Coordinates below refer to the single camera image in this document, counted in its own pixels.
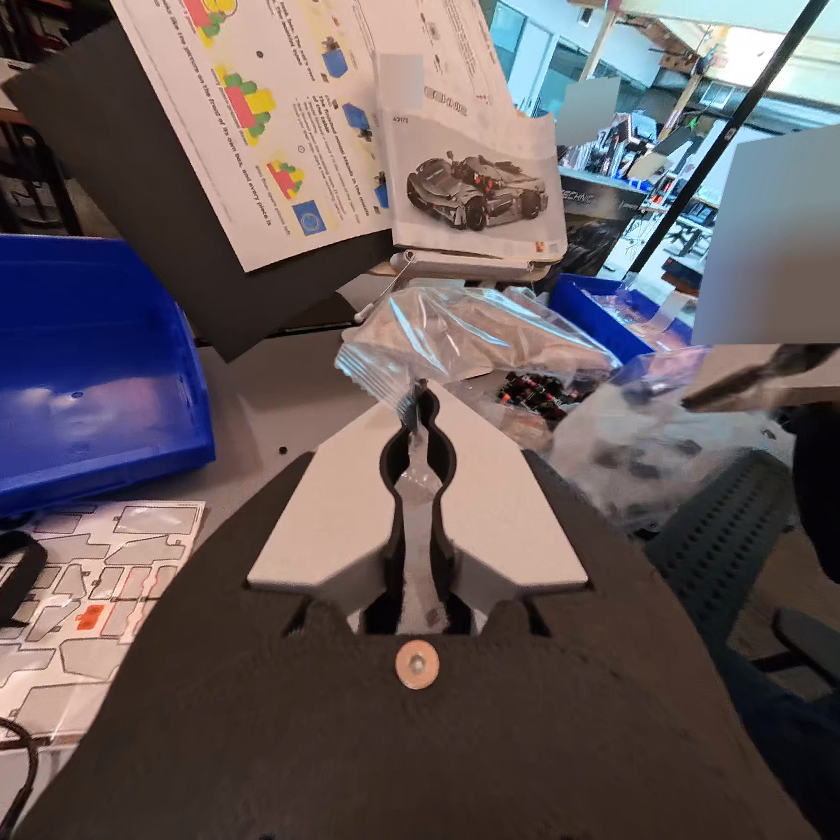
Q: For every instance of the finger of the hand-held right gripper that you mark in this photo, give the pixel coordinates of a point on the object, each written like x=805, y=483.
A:
x=735, y=387

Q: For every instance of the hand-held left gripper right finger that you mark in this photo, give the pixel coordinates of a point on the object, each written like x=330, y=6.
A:
x=518, y=525

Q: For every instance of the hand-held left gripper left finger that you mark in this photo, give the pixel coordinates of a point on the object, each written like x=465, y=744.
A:
x=315, y=525

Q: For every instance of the large clear plastic bag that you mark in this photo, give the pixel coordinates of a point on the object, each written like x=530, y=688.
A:
x=459, y=328

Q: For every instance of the person's right forearm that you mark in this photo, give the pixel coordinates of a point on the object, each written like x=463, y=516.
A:
x=817, y=492

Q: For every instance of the black toy set box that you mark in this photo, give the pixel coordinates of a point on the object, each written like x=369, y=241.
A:
x=590, y=223

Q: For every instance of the heap of unopened clear bags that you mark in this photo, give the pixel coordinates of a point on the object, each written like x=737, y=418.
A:
x=643, y=315

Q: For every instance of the small blue bin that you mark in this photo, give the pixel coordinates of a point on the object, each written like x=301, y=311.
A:
x=577, y=308

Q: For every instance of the black pole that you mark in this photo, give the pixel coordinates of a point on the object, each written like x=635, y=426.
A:
x=695, y=184

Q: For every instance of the white folding book stand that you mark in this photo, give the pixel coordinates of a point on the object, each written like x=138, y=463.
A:
x=459, y=266

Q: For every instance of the sticker sheet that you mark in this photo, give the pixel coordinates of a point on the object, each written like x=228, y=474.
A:
x=79, y=656

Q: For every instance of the large blue bin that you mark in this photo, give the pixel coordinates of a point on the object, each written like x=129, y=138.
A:
x=98, y=328

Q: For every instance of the instruction booklet with car picture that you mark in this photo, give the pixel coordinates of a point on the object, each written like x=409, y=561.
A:
x=459, y=151

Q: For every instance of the printed instruction sheet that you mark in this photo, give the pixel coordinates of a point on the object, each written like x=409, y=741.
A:
x=275, y=164

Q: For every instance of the black board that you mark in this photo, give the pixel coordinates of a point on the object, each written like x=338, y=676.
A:
x=131, y=164

